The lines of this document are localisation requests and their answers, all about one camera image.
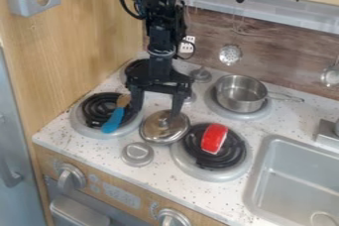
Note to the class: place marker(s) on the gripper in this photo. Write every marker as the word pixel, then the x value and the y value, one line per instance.
pixel 159 78

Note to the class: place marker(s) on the silver pot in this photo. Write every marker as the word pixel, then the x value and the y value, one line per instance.
pixel 240 92

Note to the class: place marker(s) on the silver lid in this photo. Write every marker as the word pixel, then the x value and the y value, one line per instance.
pixel 163 131

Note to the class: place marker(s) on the blue tool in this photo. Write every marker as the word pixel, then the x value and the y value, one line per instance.
pixel 113 121

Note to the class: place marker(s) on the red toy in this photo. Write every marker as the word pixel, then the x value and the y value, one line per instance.
pixel 214 138

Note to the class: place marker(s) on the toy stove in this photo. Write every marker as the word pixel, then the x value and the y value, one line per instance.
pixel 212 167

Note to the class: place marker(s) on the silver hanging strainer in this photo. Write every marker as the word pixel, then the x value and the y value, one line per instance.
pixel 230 55

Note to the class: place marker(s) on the grey toy fridge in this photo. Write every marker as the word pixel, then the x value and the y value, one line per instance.
pixel 13 157

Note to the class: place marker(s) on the toy sink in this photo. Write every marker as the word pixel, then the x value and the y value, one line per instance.
pixel 293 183

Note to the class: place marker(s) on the tap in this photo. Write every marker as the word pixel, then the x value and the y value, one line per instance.
pixel 327 132

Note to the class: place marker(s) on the silver hanging ladle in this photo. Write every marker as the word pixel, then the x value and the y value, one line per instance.
pixel 331 76

